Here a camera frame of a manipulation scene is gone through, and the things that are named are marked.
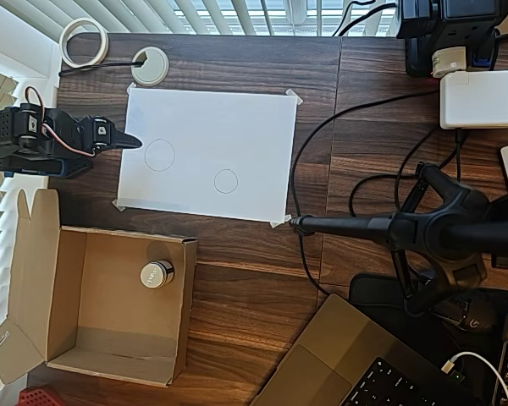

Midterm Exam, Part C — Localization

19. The small silver cylinder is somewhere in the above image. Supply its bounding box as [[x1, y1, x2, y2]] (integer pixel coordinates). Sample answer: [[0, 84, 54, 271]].
[[139, 259, 175, 289]]

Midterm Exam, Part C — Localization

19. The red leader arm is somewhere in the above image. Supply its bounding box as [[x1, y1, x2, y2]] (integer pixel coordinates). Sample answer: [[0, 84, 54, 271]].
[[18, 386, 61, 406]]

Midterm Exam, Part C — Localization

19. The open cardboard box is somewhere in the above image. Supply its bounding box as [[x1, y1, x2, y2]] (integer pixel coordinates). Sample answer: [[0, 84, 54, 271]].
[[0, 188, 199, 392]]

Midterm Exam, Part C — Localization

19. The masking tape roll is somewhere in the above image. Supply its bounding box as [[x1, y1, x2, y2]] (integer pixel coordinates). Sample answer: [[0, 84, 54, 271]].
[[59, 18, 109, 69]]

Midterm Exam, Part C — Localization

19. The white paper with circles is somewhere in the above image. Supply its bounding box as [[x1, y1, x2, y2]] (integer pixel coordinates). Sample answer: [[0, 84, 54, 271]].
[[117, 86, 298, 222]]

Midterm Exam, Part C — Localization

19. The black desk mat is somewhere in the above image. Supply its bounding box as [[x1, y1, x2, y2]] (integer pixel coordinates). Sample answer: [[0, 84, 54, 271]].
[[348, 272, 508, 365]]

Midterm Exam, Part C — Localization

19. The grey laptop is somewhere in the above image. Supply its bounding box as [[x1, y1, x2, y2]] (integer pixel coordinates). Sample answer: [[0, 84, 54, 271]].
[[248, 294, 483, 406]]

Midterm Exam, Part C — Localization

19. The black tripod stand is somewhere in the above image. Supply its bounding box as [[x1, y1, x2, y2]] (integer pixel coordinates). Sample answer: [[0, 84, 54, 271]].
[[287, 162, 508, 318]]

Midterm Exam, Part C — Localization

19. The black power strip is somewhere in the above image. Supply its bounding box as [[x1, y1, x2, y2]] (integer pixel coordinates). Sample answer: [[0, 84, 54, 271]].
[[395, 0, 508, 78]]

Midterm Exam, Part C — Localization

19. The white square power adapter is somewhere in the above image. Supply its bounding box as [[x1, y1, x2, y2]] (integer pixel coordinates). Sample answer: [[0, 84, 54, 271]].
[[439, 70, 508, 130]]

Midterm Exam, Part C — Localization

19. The black computer mouse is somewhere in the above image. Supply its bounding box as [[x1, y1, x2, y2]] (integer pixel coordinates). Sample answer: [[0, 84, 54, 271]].
[[456, 289, 505, 332]]

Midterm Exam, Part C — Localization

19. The thin black grommet cable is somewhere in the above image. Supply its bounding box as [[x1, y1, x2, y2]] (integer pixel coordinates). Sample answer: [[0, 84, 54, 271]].
[[58, 58, 147, 78]]

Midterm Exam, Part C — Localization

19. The round beige cable grommet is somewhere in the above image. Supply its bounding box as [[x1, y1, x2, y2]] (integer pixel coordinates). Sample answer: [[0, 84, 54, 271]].
[[130, 47, 170, 87]]

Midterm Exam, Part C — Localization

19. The long black cable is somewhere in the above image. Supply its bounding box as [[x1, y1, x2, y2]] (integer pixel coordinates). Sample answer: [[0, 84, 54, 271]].
[[288, 89, 442, 296]]

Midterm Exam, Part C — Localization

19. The black looped charger cable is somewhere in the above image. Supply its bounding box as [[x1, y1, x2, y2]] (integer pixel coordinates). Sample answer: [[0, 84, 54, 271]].
[[348, 126, 465, 221]]

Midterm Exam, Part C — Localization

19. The white usb cable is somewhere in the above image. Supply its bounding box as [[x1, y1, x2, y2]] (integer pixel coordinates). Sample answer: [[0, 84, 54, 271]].
[[443, 350, 508, 406]]

